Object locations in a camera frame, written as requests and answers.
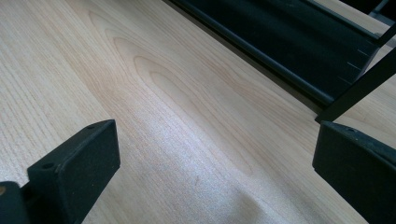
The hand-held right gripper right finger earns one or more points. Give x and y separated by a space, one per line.
358 168

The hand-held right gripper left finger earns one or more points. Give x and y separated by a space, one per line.
77 168

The black metal shelf rack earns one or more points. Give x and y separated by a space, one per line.
295 40

